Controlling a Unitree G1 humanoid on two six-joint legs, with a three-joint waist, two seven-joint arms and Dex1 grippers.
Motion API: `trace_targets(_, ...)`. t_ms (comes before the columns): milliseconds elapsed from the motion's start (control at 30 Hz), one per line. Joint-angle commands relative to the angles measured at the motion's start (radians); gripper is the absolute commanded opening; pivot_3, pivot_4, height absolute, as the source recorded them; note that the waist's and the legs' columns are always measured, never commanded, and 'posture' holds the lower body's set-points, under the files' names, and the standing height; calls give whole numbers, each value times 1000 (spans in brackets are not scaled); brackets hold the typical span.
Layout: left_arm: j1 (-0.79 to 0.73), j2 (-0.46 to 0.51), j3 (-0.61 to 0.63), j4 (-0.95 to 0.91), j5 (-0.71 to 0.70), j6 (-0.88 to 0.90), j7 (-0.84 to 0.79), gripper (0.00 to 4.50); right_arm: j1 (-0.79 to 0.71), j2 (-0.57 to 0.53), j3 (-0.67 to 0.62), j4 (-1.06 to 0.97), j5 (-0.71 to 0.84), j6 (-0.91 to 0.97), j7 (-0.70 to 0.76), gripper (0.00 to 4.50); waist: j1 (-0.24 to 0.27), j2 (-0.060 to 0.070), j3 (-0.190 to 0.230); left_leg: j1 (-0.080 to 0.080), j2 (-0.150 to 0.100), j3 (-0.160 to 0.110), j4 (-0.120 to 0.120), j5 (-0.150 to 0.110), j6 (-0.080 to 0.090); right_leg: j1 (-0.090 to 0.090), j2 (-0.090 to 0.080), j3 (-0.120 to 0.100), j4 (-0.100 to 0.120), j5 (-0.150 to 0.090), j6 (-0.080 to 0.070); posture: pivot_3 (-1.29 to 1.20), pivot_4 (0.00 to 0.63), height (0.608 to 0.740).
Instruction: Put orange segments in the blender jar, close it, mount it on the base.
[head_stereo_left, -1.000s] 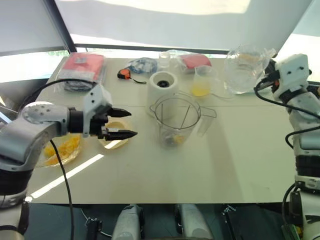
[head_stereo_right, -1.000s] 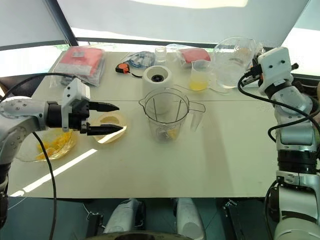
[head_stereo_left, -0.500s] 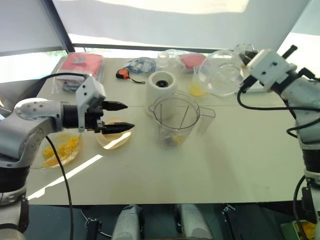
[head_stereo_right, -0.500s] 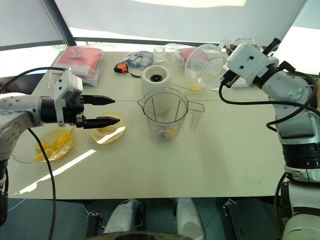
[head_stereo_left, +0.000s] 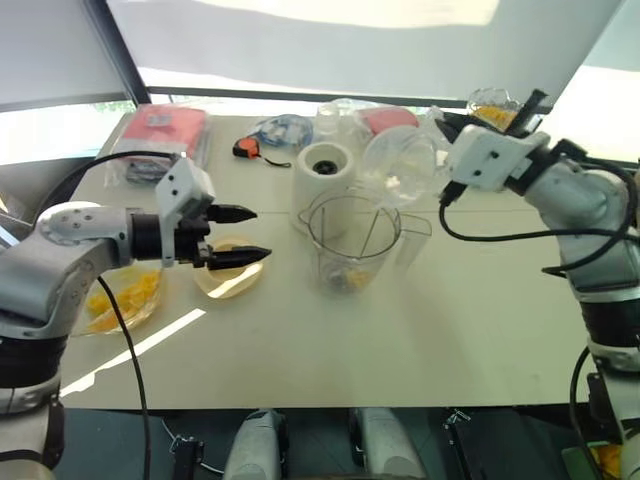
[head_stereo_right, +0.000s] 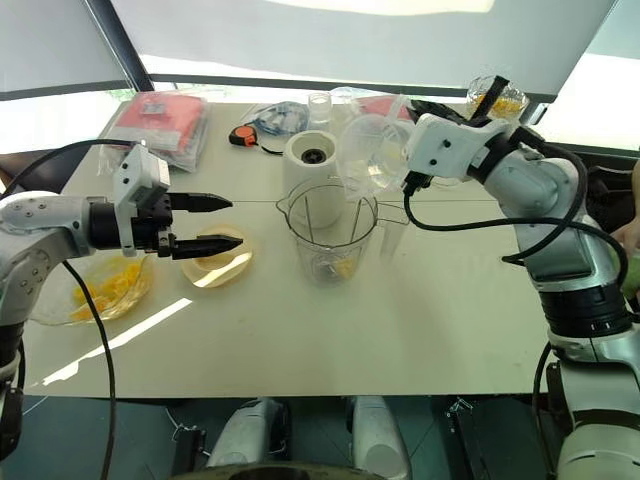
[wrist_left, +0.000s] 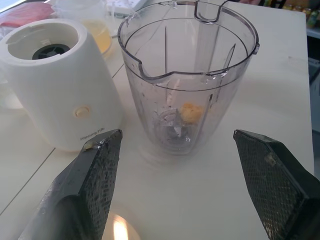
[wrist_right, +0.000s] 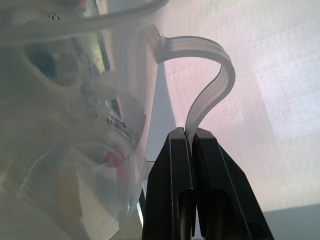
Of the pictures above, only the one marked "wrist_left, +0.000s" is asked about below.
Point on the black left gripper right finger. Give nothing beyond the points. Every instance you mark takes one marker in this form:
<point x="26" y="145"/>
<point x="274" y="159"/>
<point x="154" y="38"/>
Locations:
<point x="277" y="187"/>

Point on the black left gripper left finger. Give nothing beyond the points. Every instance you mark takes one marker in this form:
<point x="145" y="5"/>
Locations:
<point x="82" y="190"/>

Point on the white blender base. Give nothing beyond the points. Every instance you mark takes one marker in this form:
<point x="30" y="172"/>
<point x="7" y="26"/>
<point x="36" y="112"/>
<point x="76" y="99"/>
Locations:
<point x="57" y="85"/>

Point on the clear plastic blender jar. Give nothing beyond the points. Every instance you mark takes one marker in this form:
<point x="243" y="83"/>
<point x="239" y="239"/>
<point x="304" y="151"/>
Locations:
<point x="185" y="75"/>

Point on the orange segment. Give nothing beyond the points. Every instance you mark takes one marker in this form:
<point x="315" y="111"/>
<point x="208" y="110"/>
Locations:
<point x="191" y="113"/>

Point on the clear container with yellow liquid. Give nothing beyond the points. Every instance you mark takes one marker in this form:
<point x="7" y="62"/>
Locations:
<point x="100" y="32"/>

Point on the shelf with colourful goods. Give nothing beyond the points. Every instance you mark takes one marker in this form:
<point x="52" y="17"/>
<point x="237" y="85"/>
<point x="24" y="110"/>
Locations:
<point x="310" y="15"/>

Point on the red plastic bag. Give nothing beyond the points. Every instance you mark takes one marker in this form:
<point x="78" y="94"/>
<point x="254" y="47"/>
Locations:
<point x="27" y="12"/>

